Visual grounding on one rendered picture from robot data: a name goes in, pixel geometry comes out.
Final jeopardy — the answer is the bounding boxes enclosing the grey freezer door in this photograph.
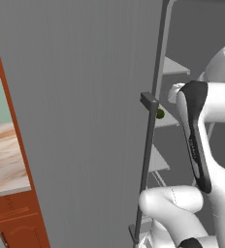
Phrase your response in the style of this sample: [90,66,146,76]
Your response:
[0,0,171,248]

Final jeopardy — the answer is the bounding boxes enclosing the green lime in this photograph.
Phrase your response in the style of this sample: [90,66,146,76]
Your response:
[155,108,166,120]

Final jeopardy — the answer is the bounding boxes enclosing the light grey freezer rack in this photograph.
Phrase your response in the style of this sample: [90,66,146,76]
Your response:
[146,143,172,188]
[162,55,192,78]
[153,102,181,130]
[128,214,154,245]

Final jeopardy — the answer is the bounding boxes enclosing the reddish brown wooden cabinets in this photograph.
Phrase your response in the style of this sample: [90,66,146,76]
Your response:
[0,14,51,248]

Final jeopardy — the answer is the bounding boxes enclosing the dark grey door handle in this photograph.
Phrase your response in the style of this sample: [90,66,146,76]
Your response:
[128,91,160,247]

